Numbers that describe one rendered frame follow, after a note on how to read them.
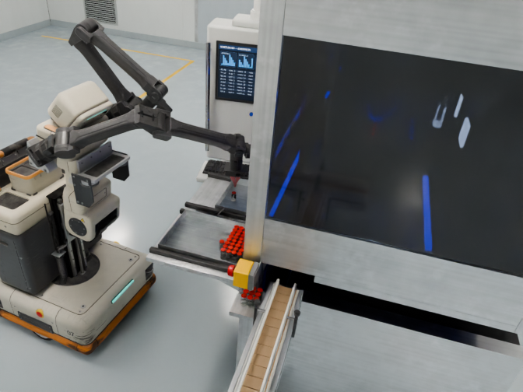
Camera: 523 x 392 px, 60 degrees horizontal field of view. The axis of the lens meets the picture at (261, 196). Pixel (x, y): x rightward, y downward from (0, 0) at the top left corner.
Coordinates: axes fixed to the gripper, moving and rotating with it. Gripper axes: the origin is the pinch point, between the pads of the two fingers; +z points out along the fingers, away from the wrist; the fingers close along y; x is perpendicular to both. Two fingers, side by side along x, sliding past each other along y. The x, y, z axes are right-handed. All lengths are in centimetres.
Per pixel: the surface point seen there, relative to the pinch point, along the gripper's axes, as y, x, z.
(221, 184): -7.4, 13.7, 9.3
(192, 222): -17.2, -18.7, 8.8
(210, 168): -15.3, 37.7, 14.6
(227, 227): -1.7, -20.9, 8.9
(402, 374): 69, -72, 33
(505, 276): 85, -76, -23
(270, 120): 11, -56, -59
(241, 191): 3.0, 8.2, 9.0
